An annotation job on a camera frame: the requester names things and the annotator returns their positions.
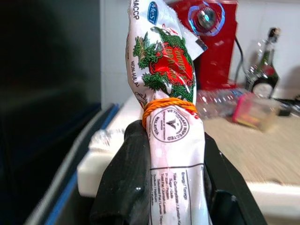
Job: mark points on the dark wine bottle round label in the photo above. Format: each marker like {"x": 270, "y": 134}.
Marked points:
{"x": 269, "y": 77}

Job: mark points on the blue board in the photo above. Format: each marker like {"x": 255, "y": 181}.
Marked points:
{"x": 63, "y": 194}

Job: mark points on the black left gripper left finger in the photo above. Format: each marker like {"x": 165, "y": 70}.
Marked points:
{"x": 124, "y": 187}

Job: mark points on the red coffee machine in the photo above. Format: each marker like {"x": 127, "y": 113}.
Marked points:
{"x": 218, "y": 58}

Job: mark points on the clear wine glass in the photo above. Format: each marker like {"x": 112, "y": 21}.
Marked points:
{"x": 252, "y": 70}

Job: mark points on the clear container pink lid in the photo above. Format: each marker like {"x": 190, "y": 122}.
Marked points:
{"x": 248, "y": 110}

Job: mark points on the beige counter cloth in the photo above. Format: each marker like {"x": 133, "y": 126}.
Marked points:
{"x": 257, "y": 152}

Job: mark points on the orange rubber band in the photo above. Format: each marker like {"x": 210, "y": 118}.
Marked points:
{"x": 164, "y": 103}

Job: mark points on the black tall appliance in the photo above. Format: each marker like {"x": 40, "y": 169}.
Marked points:
{"x": 35, "y": 70}

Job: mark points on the clear plastic bottle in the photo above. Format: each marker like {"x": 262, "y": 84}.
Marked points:
{"x": 218, "y": 103}

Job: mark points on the white sausage packet dragon print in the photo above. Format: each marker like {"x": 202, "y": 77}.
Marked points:
{"x": 175, "y": 145}

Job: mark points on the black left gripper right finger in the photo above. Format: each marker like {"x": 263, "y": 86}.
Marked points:
{"x": 225, "y": 201}

